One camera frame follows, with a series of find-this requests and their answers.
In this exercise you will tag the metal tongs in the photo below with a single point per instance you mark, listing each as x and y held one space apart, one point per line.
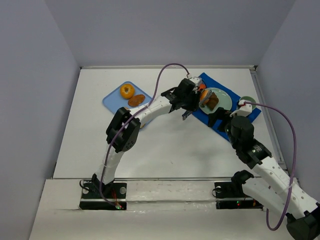
201 99

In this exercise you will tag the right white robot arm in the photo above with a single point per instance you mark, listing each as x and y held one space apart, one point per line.
281 195

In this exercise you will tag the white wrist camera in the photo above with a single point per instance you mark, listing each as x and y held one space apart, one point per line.
196 80
241 112

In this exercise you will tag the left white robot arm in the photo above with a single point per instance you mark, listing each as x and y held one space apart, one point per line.
123 130

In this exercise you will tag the orange bagel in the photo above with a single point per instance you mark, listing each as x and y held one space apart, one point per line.
127 91

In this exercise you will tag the dark brown bread piece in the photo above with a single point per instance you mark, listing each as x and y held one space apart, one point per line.
212 101

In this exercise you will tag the round tan cookie bread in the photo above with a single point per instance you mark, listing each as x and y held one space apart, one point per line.
142 126

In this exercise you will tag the green cup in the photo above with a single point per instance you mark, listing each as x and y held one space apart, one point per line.
250 100

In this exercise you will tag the light blue tray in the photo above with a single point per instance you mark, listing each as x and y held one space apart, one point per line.
113 101

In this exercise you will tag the pale green floral plate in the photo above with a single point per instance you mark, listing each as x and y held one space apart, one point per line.
225 101

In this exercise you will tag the blue cartoon placemat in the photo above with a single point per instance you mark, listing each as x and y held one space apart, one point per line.
202 117

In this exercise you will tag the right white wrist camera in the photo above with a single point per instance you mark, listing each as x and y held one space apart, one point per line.
241 112

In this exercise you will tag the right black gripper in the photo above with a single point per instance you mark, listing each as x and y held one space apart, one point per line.
219 117

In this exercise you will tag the orange plastic fork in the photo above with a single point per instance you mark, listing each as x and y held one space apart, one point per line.
201 87

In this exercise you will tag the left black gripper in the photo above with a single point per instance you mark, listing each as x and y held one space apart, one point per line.
194 99

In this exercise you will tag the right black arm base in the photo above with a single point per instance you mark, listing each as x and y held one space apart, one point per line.
229 195

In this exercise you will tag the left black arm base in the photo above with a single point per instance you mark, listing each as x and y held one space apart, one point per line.
114 195

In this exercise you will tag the oval brown bread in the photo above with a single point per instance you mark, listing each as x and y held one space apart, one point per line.
136 100

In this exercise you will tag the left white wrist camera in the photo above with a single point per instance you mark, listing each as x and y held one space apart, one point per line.
196 80

